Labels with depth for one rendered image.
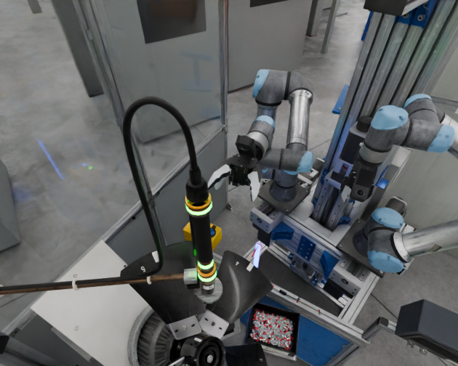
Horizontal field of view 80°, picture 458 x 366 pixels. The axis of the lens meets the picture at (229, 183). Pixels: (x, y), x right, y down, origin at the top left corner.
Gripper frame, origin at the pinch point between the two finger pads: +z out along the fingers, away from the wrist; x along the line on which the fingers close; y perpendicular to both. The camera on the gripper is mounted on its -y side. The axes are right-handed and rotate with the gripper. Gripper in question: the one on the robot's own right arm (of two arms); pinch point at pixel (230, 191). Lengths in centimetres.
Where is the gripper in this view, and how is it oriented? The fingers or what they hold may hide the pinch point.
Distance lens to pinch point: 67.8
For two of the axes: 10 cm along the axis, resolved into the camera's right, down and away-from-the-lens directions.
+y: 0.0, 7.0, 7.1
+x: -9.4, -2.4, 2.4
